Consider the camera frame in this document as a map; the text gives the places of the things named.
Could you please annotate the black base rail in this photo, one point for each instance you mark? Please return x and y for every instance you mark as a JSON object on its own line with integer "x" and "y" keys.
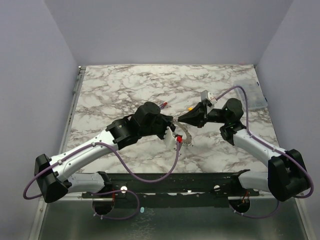
{"x": 178, "y": 190}

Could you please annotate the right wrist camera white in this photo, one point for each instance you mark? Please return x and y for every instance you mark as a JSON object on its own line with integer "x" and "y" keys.
{"x": 208, "y": 98}

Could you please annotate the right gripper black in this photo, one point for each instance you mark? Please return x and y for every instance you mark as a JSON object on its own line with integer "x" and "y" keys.
{"x": 204, "y": 115}

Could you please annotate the clear plastic box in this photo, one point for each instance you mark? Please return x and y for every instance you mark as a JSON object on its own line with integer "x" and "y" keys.
{"x": 255, "y": 98}

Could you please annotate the blue red screwdriver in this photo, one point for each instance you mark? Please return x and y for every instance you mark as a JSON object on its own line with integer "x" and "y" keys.
{"x": 164, "y": 104}

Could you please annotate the aluminium frame rail left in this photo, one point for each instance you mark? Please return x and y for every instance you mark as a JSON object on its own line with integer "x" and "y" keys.
{"x": 42, "y": 205}

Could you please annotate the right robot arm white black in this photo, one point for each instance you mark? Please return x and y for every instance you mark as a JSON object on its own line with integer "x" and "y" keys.
{"x": 286, "y": 173}

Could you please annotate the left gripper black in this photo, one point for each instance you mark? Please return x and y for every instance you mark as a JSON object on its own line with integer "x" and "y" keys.
{"x": 167, "y": 122}

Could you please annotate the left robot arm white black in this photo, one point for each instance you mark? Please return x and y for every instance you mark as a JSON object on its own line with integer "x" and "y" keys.
{"x": 58, "y": 175}

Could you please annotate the round metal keyring disc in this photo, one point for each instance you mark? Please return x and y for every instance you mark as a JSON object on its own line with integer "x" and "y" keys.
{"x": 182, "y": 129}

